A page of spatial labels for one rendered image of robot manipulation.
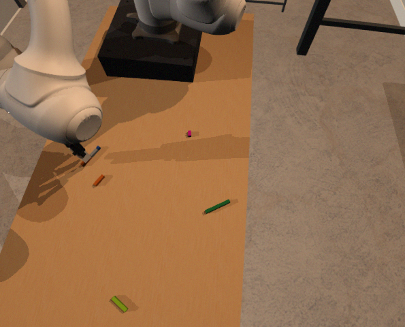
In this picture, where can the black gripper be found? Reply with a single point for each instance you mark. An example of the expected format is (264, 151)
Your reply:
(79, 151)

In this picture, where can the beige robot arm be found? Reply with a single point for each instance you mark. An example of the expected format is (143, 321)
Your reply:
(45, 88)

